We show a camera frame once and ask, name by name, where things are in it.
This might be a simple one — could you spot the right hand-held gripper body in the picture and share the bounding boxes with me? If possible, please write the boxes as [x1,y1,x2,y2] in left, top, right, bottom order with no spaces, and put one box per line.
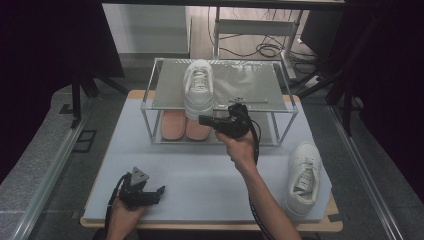
[214,97,254,140]

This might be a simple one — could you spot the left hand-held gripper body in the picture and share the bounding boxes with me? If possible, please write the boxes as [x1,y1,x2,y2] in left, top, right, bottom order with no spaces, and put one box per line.
[118,166,151,210]

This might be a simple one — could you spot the pink perforated slipper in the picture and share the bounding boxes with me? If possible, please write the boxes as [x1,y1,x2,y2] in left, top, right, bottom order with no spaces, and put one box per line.
[184,115,213,141]
[160,109,186,141]

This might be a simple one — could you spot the white sneaker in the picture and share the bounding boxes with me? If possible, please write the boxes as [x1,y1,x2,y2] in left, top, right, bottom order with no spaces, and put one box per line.
[183,59,215,121]
[284,141,323,220]

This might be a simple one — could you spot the clear two-tier shoe rack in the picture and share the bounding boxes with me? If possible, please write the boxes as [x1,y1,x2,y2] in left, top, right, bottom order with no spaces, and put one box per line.
[139,57,300,147]

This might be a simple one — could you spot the person's right hand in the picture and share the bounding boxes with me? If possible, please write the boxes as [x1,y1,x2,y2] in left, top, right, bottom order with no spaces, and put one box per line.
[214,130,258,173]

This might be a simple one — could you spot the person's left hand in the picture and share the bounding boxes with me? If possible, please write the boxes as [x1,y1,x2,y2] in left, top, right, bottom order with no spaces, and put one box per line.
[106,198,148,235]

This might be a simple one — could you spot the wooden table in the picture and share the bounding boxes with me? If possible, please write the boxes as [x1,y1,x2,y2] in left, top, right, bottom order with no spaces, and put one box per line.
[79,89,344,233]

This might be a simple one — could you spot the white power strip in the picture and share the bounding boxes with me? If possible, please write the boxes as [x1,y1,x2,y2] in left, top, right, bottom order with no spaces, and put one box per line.
[303,74,325,90]

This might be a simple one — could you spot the white cabinet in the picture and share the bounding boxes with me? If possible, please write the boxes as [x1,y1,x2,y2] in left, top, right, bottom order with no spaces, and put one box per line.
[102,3,192,56]

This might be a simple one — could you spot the black metal stand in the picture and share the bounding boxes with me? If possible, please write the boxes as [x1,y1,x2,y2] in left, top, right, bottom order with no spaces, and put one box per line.
[295,16,381,138]
[59,63,129,130]

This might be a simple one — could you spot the black curtain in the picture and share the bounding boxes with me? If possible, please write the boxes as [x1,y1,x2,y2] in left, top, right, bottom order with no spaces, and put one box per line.
[343,0,424,196]
[0,0,125,184]

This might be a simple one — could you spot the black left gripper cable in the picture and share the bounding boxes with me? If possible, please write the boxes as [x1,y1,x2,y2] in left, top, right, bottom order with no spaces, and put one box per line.
[104,172,132,236]

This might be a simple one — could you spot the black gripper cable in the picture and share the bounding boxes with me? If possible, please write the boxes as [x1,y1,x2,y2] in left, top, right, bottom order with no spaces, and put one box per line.
[104,172,132,236]
[246,118,278,240]

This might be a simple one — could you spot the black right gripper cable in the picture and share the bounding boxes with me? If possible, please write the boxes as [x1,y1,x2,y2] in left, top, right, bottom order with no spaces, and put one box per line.
[246,118,278,240]

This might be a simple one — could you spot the black floor cables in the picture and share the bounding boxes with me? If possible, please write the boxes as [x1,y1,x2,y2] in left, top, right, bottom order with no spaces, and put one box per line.
[207,6,319,76]

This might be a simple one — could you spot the aluminium floor rail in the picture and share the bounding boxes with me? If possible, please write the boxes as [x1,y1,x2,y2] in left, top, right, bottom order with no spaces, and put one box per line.
[327,104,405,240]
[9,109,93,240]

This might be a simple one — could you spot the white metal desk frame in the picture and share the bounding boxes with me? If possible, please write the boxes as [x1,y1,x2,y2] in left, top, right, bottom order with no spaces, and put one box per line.
[212,6,303,82]

